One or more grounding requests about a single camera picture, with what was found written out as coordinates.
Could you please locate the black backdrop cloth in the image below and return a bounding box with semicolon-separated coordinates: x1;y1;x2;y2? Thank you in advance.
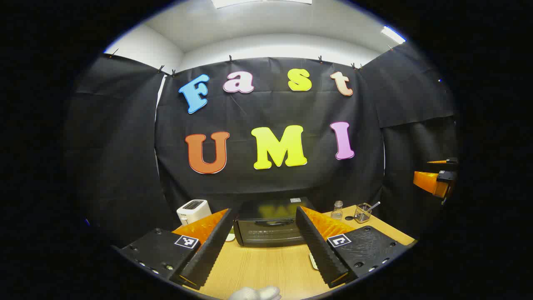
65;42;458;247

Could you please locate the white toaster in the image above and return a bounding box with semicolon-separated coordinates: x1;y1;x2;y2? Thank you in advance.
176;200;212;227

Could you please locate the ceiling light panel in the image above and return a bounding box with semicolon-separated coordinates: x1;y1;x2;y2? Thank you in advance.
211;0;313;9
381;25;407;45

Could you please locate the wire mesh holder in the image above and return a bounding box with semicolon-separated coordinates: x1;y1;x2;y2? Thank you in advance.
354;203;373;224

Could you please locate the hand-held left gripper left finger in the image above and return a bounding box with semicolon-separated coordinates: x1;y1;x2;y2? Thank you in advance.
118;208;234;291

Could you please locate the black electric oven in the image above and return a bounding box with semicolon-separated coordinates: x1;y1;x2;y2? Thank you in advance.
232;197;318;247

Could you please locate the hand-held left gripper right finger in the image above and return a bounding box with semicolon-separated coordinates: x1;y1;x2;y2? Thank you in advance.
295;205;411;289

